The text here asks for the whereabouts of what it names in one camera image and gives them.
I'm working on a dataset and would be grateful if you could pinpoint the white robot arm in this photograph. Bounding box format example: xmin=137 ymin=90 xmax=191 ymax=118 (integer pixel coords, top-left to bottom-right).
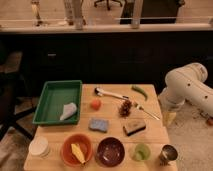
xmin=158 ymin=63 xmax=213 ymax=126

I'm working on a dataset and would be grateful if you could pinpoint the brown pine cone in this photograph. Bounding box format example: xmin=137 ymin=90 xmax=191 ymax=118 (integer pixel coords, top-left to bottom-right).
xmin=119 ymin=100 xmax=132 ymax=117

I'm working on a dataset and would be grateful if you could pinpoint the dark chair at left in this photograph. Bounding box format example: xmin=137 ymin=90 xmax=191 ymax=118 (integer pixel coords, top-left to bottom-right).
xmin=0 ymin=51 xmax=35 ymax=141

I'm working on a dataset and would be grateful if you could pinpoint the blue sponge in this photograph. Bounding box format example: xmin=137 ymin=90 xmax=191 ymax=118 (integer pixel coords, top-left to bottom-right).
xmin=89 ymin=118 xmax=109 ymax=133

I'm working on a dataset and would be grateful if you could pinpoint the orange bowl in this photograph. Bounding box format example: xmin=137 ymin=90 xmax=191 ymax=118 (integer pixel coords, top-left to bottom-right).
xmin=60 ymin=133 xmax=93 ymax=167

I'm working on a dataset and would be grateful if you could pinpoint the dark purple bowl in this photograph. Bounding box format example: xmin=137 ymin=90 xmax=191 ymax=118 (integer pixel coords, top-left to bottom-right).
xmin=96 ymin=137 xmax=125 ymax=167

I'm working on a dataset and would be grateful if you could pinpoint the white crumpled cloth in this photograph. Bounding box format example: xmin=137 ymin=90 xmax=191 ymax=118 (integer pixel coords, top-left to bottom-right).
xmin=60 ymin=103 xmax=77 ymax=121

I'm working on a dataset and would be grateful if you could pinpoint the green plastic tray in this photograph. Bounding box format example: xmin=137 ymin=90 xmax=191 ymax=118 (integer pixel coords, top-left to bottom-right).
xmin=33 ymin=80 xmax=82 ymax=126

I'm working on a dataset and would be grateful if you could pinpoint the green plastic cup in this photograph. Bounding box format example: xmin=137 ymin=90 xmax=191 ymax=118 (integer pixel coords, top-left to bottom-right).
xmin=132 ymin=143 xmax=151 ymax=161

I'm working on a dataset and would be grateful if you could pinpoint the green chili pepper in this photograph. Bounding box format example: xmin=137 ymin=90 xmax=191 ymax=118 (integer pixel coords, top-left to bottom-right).
xmin=131 ymin=85 xmax=148 ymax=101

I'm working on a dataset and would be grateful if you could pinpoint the metal cup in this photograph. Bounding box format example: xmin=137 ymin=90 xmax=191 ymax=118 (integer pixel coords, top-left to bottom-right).
xmin=159 ymin=144 xmax=178 ymax=166

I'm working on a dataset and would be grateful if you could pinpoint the orange tomato ball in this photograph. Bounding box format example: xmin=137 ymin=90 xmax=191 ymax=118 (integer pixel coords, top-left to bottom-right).
xmin=90 ymin=99 xmax=101 ymax=110

